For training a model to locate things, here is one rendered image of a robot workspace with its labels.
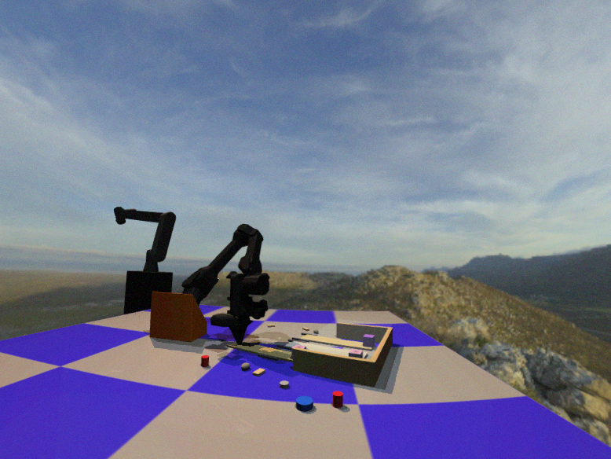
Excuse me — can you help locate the blue short cylinder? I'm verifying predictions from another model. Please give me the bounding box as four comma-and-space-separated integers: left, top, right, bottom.
296, 396, 313, 412

